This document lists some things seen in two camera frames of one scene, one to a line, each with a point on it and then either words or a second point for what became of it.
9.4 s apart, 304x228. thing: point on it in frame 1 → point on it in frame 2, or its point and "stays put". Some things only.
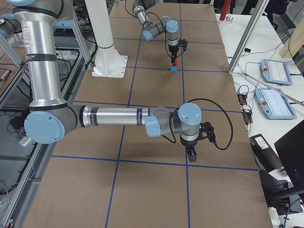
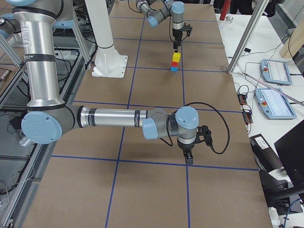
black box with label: [264, 156] stays put
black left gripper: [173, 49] → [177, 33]
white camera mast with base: [109, 62] stays put
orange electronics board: [242, 99] stays put
